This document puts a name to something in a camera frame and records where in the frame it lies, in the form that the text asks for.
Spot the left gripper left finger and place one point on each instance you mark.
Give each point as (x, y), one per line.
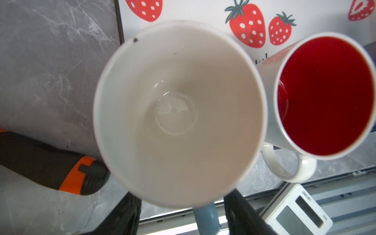
(123, 219)

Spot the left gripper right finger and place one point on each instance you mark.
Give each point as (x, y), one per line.
(242, 218)

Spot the white mug blue handle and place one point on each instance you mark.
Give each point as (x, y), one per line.
(180, 116)

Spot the white scientific calculator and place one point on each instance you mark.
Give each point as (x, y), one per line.
(293, 211)

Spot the black orange tool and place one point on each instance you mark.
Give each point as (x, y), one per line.
(54, 168)

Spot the red interior mug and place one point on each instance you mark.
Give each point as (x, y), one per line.
(321, 98)

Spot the strawberry print serving tray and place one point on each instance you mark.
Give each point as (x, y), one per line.
(262, 27)

